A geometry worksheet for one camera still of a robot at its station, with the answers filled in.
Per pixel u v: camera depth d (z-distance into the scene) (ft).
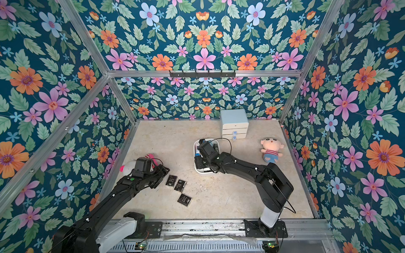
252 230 2.40
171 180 2.89
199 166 2.51
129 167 2.88
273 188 1.49
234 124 3.23
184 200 2.64
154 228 2.42
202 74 3.03
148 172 2.26
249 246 2.31
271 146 3.17
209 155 2.18
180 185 2.82
